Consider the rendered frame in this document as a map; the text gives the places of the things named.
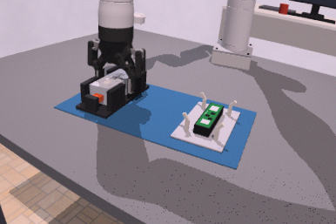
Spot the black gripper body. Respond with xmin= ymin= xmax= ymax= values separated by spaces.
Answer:
xmin=98 ymin=25 xmax=134 ymax=65

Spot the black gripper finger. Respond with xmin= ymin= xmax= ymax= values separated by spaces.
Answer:
xmin=87 ymin=39 xmax=110 ymax=78
xmin=113 ymin=48 xmax=145 ymax=94

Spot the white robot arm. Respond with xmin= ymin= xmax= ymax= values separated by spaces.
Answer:
xmin=98 ymin=0 xmax=256 ymax=51

